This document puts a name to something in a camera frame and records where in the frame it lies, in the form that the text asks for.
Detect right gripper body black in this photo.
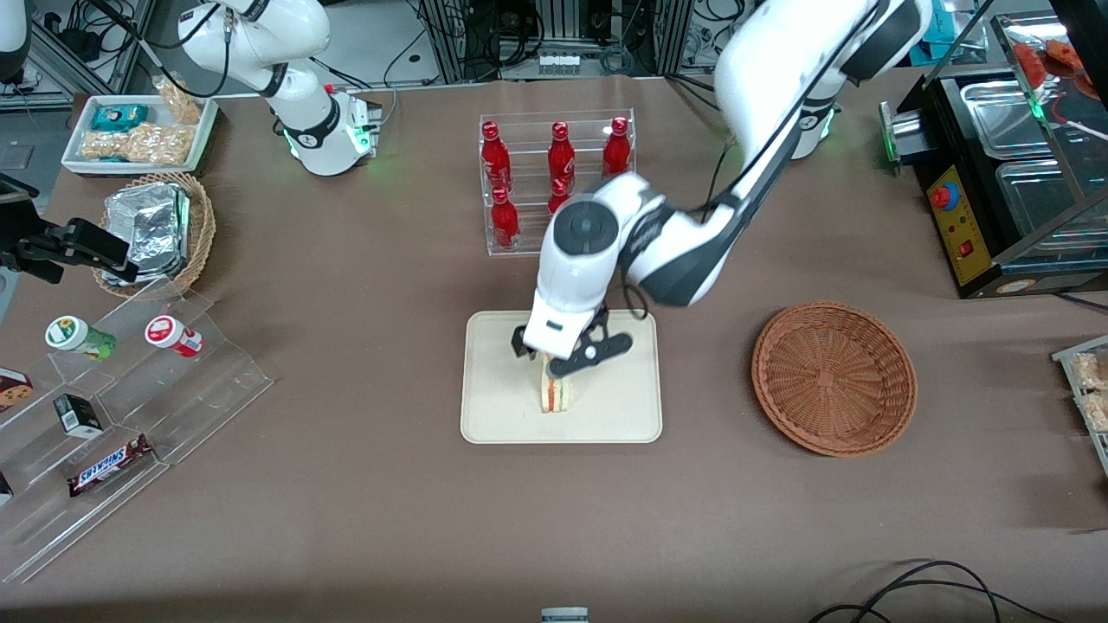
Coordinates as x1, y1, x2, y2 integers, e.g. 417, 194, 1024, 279
0, 176, 68, 286

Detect triangular sandwich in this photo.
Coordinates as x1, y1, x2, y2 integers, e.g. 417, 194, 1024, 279
538, 353, 579, 415

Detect cream rectangular tray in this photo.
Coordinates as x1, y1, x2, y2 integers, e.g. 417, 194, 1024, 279
460, 309, 664, 446

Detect small tan wicker basket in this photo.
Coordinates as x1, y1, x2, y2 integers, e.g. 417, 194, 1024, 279
92, 171, 217, 299

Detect large brown wicker basket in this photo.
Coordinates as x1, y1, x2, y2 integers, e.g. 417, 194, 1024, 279
750, 299, 918, 458

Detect silver foil container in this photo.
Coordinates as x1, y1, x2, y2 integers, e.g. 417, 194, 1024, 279
101, 182, 192, 288

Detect clear acrylic bottle rack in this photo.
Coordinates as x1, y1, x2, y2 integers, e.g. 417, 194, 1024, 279
479, 108, 637, 257

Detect green snack cup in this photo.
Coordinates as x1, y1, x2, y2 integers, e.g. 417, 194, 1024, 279
45, 316, 119, 363

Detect large clear peanut bag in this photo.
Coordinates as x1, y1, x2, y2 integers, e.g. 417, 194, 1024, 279
80, 123, 194, 166

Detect red snack cup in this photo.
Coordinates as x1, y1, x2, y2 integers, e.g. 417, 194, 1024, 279
144, 315, 205, 359

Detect teal snack packet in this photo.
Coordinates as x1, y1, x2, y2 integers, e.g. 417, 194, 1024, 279
91, 104, 151, 133

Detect brown cookie box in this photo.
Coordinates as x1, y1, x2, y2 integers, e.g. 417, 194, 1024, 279
0, 368, 35, 415

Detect small clear peanut bag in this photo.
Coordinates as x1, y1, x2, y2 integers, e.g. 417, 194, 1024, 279
153, 76, 205, 125

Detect small black box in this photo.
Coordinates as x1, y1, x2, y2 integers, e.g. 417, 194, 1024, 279
53, 394, 106, 439

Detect clear acrylic stepped display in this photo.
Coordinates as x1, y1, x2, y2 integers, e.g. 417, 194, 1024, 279
0, 277, 275, 586

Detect Snickers chocolate bar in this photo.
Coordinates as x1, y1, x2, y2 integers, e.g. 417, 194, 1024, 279
68, 434, 156, 498

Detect metal cylinder with green rim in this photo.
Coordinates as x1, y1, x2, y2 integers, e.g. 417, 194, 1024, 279
879, 101, 934, 167

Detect black glass warming display case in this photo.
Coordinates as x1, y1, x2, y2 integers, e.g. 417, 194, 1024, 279
896, 0, 1108, 300

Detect teal box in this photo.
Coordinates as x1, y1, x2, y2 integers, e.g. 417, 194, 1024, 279
923, 0, 977, 46

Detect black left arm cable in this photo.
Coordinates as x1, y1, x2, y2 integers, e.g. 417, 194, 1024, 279
604, 0, 892, 323

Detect black floor cable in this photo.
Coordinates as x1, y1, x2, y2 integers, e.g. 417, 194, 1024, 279
808, 560, 1067, 623

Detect white wire snack tray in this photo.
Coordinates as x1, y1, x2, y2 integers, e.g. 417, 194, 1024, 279
1051, 335, 1108, 478

